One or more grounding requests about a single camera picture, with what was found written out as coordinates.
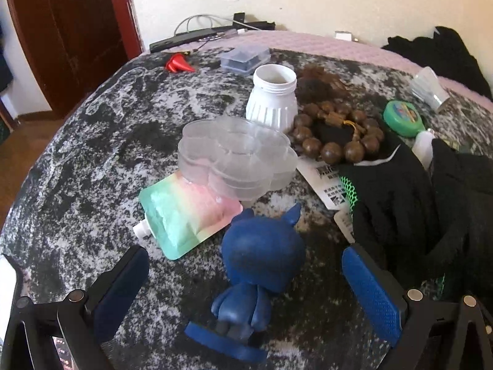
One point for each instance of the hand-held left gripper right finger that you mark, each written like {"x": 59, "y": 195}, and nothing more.
{"x": 369, "y": 296}

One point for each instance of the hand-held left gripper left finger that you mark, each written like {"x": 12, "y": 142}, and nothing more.
{"x": 120, "y": 293}

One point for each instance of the blue figurine toy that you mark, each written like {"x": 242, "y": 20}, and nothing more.
{"x": 262, "y": 254}

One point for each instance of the white printed paper tag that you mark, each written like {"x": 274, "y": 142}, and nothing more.
{"x": 321, "y": 179}
{"x": 344, "y": 225}

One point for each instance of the black knit gloves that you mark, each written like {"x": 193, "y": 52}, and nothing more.
{"x": 404, "y": 208}

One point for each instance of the rainbow spout pouch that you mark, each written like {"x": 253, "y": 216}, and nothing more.
{"x": 181, "y": 216}

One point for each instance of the black grey mottled blanket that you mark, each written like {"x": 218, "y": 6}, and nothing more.
{"x": 96, "y": 162}

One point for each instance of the small white bottle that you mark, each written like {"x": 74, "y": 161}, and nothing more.
{"x": 422, "y": 148}

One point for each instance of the clear flower-shaped plastic box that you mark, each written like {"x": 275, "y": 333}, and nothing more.
{"x": 235, "y": 154}

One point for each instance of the green round container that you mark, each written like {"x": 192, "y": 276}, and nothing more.
{"x": 402, "y": 117}

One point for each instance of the clear plastic cup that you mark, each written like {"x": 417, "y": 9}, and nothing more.
{"x": 429, "y": 86}

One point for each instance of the white plastic jar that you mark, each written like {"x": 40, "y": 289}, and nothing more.
{"x": 269, "y": 102}

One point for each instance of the brown tassel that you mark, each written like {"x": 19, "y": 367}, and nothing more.
{"x": 317, "y": 83}

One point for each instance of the red cone nozzle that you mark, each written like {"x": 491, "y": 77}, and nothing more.
{"x": 178, "y": 63}

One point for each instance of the black cloth pile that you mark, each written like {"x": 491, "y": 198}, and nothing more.
{"x": 443, "y": 54}

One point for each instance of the black power strip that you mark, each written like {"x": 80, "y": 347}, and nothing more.
{"x": 181, "y": 40}

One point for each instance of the pink quilted bedspread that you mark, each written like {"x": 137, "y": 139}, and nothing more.
{"x": 308, "y": 44}

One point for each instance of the white charger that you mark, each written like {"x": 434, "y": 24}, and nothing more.
{"x": 344, "y": 36}

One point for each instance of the clear rectangular plastic box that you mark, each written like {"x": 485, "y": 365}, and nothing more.
{"x": 242, "y": 59}

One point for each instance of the brown wooden door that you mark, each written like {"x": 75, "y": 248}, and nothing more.
{"x": 77, "y": 27}

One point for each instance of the black plug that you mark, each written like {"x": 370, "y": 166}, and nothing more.
{"x": 239, "y": 17}

